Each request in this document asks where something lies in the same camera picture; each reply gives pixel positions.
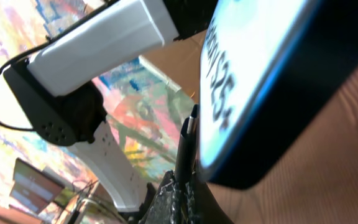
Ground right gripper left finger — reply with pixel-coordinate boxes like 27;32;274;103
138;170;182;224

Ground black USB charging cable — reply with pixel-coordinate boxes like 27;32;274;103
174;104;200;194

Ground blue screen Galaxy smartphone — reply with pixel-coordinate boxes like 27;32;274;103
198;0;358;189

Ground brown shelf in background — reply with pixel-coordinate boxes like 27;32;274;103
9;157;65;214

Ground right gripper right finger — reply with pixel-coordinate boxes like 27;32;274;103
185;174;233;224

